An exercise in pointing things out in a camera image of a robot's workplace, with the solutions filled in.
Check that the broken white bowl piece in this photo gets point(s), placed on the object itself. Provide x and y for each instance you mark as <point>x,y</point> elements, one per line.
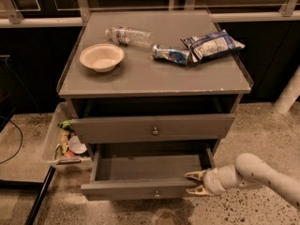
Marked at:
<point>76,146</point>

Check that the white railing frame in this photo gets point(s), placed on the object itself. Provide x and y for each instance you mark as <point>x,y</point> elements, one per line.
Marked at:
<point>54,13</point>

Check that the green snack wrapper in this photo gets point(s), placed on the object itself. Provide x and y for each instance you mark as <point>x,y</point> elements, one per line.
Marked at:
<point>66,125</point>

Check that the grey top drawer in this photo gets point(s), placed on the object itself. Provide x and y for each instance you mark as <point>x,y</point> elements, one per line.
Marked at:
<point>152,128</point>

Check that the blue white chip bag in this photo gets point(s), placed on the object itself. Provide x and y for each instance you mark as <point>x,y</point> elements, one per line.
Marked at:
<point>210,46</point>

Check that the black floor bar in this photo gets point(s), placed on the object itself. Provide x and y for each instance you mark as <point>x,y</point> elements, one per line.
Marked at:
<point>40,196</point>

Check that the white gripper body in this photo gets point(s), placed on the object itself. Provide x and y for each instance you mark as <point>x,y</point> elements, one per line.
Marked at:
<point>212,181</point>

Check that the grey drawer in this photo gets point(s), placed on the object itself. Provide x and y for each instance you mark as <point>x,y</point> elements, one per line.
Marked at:
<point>152,128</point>
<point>145,170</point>

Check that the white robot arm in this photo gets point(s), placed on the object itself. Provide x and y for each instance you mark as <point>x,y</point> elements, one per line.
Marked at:
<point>247,172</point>

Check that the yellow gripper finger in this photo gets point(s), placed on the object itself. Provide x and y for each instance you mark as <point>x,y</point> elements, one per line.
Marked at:
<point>197,176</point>
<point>198,191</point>

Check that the clear plastic water bottle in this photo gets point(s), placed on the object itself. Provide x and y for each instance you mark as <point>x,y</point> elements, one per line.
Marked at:
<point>129,36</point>

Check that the grey drawer cabinet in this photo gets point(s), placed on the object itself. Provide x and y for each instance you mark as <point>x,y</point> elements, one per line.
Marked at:
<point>142,86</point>

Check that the white post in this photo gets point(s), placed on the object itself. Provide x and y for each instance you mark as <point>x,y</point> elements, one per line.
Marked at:
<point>289,94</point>

